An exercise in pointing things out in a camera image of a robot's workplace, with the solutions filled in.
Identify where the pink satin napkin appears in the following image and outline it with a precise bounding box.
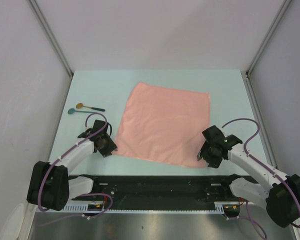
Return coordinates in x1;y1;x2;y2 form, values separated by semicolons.
115;82;211;168

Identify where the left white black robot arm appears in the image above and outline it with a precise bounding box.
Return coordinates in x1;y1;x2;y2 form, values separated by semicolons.
26;120;117;212

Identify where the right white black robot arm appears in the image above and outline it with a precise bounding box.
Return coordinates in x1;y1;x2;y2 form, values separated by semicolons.
197;125;300;228

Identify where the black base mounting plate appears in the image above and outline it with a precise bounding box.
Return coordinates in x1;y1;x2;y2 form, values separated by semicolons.
75;175;242;211

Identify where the gold spoon teal handle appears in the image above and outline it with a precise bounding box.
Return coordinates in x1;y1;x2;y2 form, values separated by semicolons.
75;103;106;112

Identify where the right aluminium table rail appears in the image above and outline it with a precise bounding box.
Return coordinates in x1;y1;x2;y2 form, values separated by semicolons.
241;71;278;169

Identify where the white slotted cable duct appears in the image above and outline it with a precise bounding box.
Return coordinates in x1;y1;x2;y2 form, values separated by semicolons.
63;201;241;215

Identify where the left aluminium frame post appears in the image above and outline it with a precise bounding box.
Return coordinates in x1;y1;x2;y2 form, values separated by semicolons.
26;0;74;79

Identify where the aluminium frame post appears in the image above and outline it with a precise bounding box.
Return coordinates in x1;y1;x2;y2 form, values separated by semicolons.
26;0;74;79
245;0;294;76

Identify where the right aluminium frame post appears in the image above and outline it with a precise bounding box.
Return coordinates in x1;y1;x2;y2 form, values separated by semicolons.
245;0;294;76

